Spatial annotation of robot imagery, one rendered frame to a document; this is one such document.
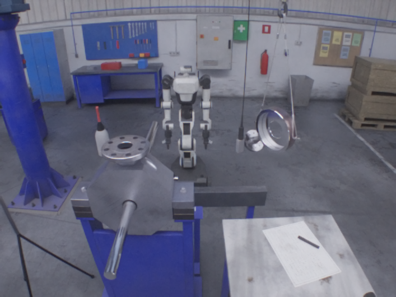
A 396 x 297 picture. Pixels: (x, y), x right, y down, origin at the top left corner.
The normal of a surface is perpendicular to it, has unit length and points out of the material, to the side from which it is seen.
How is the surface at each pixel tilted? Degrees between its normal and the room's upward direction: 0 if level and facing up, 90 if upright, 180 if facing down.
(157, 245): 90
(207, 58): 90
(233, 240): 0
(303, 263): 0
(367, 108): 90
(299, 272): 0
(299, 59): 90
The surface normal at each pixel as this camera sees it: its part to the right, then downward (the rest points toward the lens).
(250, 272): 0.00, -0.88
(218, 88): -0.01, 0.48
